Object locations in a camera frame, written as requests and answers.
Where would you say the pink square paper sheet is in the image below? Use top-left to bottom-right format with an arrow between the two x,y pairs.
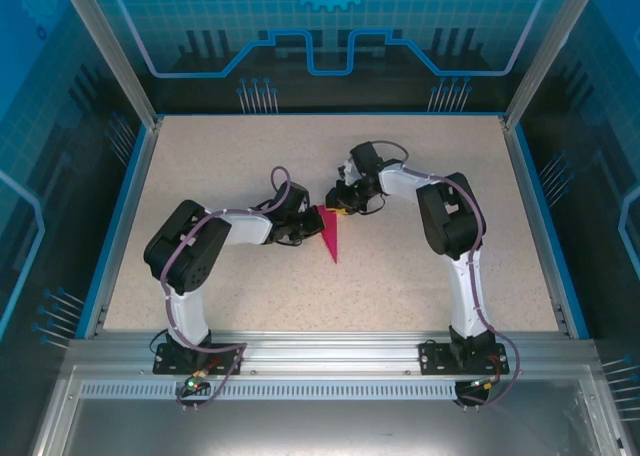
314,204 -> 342,266

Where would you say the small connector with green light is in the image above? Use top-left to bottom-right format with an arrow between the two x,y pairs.
180,372 -> 210,396

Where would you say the grey metal shelf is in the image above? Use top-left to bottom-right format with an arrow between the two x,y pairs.
29,365 -> 632,456

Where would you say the small connector with orange plug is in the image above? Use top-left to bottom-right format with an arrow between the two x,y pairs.
467,375 -> 503,393

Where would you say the long aluminium frame rail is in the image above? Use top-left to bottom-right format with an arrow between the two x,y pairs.
66,329 -> 599,377

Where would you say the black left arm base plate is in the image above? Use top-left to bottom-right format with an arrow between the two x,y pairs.
152,342 -> 245,376

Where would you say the aluminium side rail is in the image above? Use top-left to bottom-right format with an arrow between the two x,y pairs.
499,115 -> 576,337
83,117 -> 165,341

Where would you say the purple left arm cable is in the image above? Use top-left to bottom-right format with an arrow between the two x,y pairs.
159,164 -> 296,413

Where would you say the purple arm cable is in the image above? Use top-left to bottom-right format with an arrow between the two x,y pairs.
159,164 -> 296,413
372,140 -> 524,410

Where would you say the slotted grey cable duct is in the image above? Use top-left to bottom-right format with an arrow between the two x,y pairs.
78,381 -> 464,398

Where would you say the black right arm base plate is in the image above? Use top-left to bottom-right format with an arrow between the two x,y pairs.
418,339 -> 506,376

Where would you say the aluminium corner post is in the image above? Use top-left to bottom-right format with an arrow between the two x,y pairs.
55,0 -> 165,130
502,0 -> 604,132

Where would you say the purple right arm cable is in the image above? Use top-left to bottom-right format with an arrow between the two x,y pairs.
372,140 -> 524,410

